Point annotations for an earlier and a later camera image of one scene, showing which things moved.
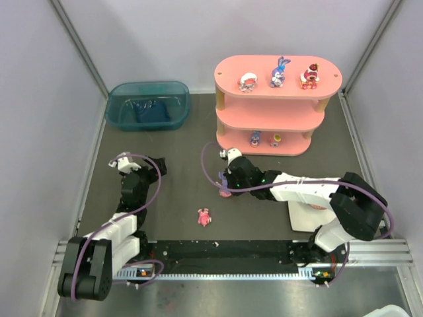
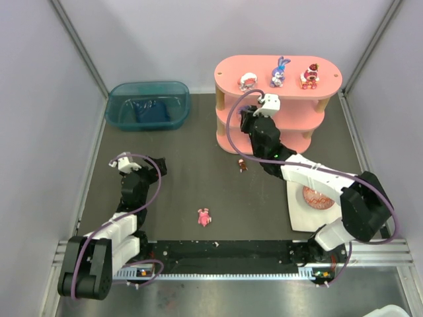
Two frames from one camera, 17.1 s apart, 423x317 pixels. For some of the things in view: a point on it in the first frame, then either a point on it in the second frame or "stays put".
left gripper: [151, 168] stays put
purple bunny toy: [277, 74] stays put
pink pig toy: [203, 217] stays put
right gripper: [228, 178] -> [249, 117]
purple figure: [224, 183] -> [243, 107]
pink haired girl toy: [247, 81] stays put
